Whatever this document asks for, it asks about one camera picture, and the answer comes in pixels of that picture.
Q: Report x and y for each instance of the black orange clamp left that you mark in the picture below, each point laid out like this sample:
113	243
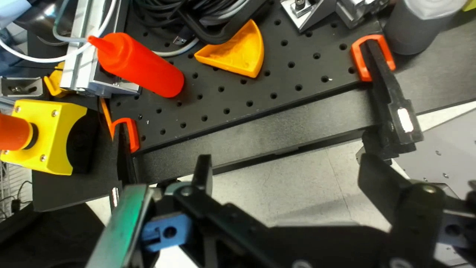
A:
397	130

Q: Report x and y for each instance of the red squeeze bottle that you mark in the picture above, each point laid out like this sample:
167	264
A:
122	55

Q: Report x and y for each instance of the black orange clamp right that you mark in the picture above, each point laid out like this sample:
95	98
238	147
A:
125	132

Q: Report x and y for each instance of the orange wedge-shaped dish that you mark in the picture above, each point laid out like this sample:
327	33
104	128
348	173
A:
242	54

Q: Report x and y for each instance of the black orange clamp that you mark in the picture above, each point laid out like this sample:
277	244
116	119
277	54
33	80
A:
397	130
125	132

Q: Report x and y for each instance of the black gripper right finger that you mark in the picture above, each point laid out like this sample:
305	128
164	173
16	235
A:
421	216

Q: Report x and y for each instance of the black perforated board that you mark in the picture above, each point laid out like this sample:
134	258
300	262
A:
306	92

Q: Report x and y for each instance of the grey cylinder block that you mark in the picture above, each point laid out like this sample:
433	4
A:
413	24

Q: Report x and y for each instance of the yellow emergency stop button box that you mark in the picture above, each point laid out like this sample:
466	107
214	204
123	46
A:
36	134

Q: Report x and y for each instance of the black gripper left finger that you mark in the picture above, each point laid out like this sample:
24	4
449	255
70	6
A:
213	234

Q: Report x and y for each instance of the aluminium extrusion rail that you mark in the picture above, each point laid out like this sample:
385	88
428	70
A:
82	70

